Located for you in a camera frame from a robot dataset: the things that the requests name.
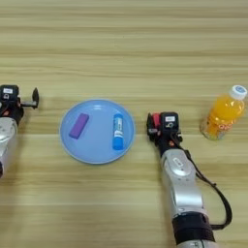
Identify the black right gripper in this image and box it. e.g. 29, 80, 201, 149
145, 111, 184, 157

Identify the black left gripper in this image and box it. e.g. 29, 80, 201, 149
0, 87, 41, 126

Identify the red cube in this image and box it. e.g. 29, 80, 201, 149
151, 111, 163, 129

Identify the purple rectangular block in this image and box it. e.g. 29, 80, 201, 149
68, 112, 90, 140

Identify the orange juice bottle white cap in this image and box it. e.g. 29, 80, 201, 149
199, 84, 248, 141

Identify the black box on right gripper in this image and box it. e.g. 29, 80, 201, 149
160, 110, 180, 133

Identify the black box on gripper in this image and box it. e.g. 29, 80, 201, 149
160, 110, 180, 133
0, 84, 20, 103

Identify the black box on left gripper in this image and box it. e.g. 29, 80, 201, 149
0, 84, 20, 103

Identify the blue glue stick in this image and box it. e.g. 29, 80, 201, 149
111, 112, 125, 152

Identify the light blue round plate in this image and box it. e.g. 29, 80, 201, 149
58, 98, 137, 166

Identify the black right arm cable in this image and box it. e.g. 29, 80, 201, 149
174, 135, 233, 232

